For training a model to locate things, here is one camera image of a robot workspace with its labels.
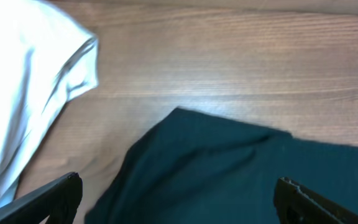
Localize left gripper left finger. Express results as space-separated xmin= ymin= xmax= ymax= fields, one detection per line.
xmin=0 ymin=172 xmax=83 ymax=224

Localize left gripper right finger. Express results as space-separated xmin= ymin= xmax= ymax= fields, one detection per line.
xmin=273 ymin=177 xmax=358 ymax=224

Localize black t-shirt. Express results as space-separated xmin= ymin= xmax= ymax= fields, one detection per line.
xmin=85 ymin=108 xmax=358 ymax=223

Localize beige folded trousers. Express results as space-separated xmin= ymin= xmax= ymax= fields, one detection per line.
xmin=0 ymin=1 xmax=98 ymax=208

